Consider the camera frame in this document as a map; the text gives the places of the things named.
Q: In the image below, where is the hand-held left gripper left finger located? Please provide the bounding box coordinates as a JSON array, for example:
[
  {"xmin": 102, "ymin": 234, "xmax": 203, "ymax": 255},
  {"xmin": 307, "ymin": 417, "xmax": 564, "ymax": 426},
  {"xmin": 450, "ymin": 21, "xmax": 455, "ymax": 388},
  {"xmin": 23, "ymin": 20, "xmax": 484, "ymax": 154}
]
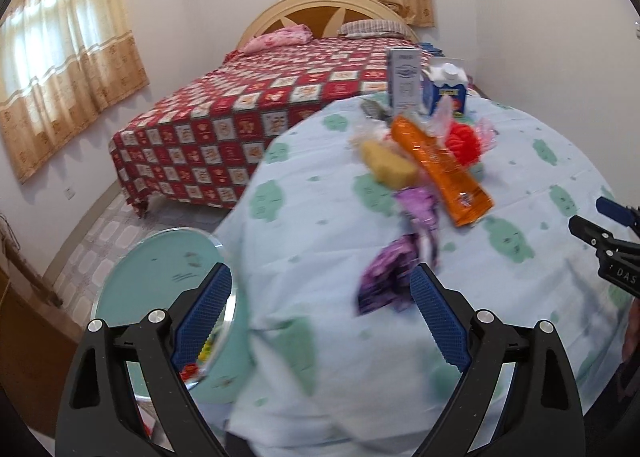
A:
[{"xmin": 55, "ymin": 262, "xmax": 233, "ymax": 457}]

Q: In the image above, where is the blue drink carton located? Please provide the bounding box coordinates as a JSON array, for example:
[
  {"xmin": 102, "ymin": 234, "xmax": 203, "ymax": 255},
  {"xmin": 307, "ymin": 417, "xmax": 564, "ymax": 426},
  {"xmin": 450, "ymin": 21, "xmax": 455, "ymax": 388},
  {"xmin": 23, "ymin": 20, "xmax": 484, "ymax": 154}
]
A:
[{"xmin": 420, "ymin": 63, "xmax": 468, "ymax": 116}]

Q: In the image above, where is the clear bag with red mesh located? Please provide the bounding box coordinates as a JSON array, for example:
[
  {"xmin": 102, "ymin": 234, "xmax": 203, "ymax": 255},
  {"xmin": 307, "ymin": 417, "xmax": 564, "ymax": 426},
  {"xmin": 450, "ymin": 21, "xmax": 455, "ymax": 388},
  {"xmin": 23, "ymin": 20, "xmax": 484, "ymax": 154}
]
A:
[{"xmin": 425, "ymin": 94, "xmax": 497, "ymax": 172}]

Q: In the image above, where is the teal plastic bin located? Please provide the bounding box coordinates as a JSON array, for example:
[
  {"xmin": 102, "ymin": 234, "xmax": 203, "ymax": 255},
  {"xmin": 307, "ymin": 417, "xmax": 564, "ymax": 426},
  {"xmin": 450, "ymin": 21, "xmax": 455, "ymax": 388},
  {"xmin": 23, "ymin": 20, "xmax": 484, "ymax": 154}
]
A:
[{"xmin": 92, "ymin": 228, "xmax": 251, "ymax": 405}]

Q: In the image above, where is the purple wrapper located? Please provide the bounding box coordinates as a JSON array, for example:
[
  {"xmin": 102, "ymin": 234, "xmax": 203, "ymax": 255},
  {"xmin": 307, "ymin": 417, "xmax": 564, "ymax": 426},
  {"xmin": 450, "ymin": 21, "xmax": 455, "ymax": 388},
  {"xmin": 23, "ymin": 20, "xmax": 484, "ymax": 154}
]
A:
[
  {"xmin": 394, "ymin": 187, "xmax": 442, "ymax": 239},
  {"xmin": 356, "ymin": 232, "xmax": 441, "ymax": 316}
]

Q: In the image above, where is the dark flat packet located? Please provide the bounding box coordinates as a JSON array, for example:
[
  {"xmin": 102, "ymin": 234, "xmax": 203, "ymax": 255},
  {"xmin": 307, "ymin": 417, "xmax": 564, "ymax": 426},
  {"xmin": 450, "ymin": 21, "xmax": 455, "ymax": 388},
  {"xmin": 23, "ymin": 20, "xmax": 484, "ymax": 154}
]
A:
[{"xmin": 361, "ymin": 98, "xmax": 396, "ymax": 121}]

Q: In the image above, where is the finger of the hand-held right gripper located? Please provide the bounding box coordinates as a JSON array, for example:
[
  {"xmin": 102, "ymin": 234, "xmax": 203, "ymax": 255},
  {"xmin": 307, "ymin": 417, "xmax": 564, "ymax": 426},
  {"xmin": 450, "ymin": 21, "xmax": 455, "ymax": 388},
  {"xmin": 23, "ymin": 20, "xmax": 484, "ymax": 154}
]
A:
[
  {"xmin": 596, "ymin": 197, "xmax": 640, "ymax": 229},
  {"xmin": 568, "ymin": 215, "xmax": 640, "ymax": 252}
]

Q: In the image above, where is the orange packet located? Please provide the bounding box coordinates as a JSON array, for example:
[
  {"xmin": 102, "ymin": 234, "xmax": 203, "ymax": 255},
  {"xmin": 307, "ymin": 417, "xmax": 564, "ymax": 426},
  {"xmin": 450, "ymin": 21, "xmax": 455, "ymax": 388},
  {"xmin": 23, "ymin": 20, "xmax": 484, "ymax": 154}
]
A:
[{"xmin": 391, "ymin": 116, "xmax": 493, "ymax": 228}]

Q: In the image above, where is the beige wooden headboard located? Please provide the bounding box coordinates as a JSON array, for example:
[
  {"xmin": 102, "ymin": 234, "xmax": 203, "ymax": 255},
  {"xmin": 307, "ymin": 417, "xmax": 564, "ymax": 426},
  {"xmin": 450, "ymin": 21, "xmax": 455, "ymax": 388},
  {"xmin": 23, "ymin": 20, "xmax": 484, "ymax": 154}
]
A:
[{"xmin": 235, "ymin": 0, "xmax": 421, "ymax": 50}]

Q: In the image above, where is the person's right forearm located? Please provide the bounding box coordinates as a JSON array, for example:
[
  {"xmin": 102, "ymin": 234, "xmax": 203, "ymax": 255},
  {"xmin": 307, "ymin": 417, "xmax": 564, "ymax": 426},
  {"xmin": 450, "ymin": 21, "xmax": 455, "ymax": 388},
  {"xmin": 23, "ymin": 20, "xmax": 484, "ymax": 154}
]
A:
[{"xmin": 622, "ymin": 299, "xmax": 640, "ymax": 364}]

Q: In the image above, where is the pink pillow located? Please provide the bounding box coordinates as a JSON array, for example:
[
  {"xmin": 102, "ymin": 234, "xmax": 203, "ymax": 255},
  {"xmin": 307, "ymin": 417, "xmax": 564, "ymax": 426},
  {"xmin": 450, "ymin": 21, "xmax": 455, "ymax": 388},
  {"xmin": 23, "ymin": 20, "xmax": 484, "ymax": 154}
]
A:
[{"xmin": 242, "ymin": 24, "xmax": 313, "ymax": 56}]

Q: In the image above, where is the striped pillow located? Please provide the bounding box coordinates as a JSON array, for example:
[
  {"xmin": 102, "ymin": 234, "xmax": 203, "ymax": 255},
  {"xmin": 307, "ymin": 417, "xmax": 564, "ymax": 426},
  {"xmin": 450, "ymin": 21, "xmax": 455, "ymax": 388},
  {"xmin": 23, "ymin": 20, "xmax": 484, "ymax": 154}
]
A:
[{"xmin": 337, "ymin": 19, "xmax": 414, "ymax": 40}]

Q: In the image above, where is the yellow sponge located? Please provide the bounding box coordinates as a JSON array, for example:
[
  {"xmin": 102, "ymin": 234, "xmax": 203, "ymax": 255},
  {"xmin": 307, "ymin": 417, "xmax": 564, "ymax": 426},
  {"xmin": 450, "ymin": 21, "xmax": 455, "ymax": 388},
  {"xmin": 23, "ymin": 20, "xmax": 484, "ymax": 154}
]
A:
[{"xmin": 361, "ymin": 139, "xmax": 418, "ymax": 190}]

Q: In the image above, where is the tall white blue box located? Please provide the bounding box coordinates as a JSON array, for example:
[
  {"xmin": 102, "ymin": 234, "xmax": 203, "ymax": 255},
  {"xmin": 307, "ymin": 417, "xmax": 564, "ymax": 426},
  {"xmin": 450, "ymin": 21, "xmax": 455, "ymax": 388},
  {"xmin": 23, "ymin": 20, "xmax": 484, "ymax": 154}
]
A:
[{"xmin": 387, "ymin": 48, "xmax": 422, "ymax": 116}]

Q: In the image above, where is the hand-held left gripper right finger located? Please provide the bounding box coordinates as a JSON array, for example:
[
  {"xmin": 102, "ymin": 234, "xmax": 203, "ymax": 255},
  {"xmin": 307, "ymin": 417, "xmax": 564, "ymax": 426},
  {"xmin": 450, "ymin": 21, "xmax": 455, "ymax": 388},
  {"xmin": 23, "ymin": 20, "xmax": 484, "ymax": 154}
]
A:
[{"xmin": 409, "ymin": 262, "xmax": 585, "ymax": 457}]

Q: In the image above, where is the wooden stick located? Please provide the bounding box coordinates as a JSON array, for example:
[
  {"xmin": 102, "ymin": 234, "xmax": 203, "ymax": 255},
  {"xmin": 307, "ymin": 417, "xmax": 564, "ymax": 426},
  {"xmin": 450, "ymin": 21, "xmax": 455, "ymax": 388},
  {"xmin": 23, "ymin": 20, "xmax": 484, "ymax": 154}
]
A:
[{"xmin": 0, "ymin": 217, "xmax": 64, "ymax": 308}]

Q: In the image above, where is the bed with red patchwork cover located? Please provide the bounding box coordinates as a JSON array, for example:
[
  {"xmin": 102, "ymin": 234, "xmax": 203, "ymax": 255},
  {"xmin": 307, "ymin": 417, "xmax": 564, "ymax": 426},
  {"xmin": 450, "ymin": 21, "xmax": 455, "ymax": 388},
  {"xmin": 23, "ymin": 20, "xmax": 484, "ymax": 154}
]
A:
[{"xmin": 111, "ymin": 36, "xmax": 436, "ymax": 210}]

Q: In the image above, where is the brown wooden cabinet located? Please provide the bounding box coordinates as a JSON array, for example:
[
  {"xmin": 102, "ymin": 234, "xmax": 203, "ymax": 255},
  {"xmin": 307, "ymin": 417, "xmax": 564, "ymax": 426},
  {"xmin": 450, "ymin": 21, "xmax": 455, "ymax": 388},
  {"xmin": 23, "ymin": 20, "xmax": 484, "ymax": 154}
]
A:
[{"xmin": 0, "ymin": 262, "xmax": 87, "ymax": 438}]

